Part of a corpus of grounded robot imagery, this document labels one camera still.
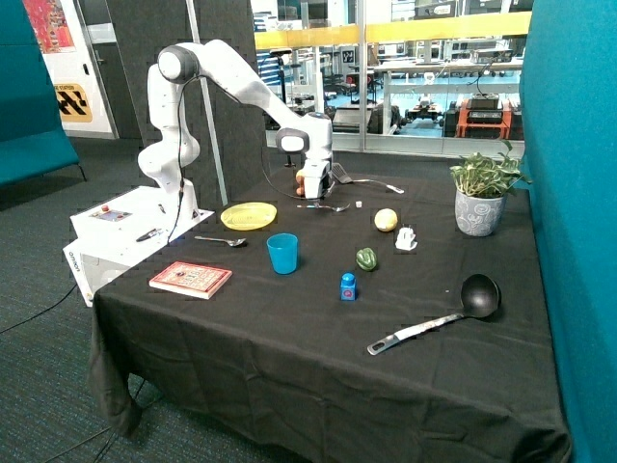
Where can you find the black tablecloth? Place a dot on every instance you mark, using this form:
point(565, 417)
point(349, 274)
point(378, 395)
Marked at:
point(283, 360)

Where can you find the white plastic figure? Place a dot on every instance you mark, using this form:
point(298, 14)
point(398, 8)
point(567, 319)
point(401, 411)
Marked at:
point(405, 239)

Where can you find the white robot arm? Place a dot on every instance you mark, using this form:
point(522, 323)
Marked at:
point(177, 65)

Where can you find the teal sofa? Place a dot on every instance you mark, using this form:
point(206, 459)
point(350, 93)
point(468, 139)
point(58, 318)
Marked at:
point(33, 141)

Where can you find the black ladle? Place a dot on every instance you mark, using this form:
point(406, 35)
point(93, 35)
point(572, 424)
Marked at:
point(480, 297)

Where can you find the yellow lemon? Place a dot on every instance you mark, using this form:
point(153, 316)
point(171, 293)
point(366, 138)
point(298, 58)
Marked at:
point(385, 220)

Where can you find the yellow black warning sign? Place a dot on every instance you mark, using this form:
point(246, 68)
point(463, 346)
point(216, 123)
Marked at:
point(73, 103)

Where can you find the silver metal fork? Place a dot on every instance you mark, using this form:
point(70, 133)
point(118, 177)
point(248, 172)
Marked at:
point(332, 208)

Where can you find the white robot control box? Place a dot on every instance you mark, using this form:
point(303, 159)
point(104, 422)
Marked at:
point(119, 233)

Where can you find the red wall poster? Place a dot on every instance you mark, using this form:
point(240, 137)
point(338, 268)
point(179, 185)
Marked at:
point(49, 24)

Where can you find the blue plastic cup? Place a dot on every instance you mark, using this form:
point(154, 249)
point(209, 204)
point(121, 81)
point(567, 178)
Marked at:
point(283, 252)

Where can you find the potted green plant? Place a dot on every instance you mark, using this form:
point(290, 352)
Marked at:
point(482, 185)

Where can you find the brown teddy bear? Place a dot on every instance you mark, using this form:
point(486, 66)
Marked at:
point(300, 179)

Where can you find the green toy bell pepper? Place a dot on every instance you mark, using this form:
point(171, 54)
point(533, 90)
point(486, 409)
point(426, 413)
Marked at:
point(366, 259)

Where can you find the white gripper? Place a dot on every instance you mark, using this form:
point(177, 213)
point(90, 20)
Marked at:
point(318, 179)

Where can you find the black slotted spatula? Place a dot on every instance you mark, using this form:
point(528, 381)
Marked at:
point(343, 177)

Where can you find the yellow plastic plate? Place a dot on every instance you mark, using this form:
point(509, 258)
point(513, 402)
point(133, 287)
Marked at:
point(248, 216)

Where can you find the blue toy block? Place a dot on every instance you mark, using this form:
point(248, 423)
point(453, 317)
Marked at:
point(348, 287)

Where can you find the silver metal spoon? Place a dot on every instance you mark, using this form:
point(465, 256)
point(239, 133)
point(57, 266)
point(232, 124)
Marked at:
point(238, 242)

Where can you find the red book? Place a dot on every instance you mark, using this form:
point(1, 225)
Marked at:
point(190, 279)

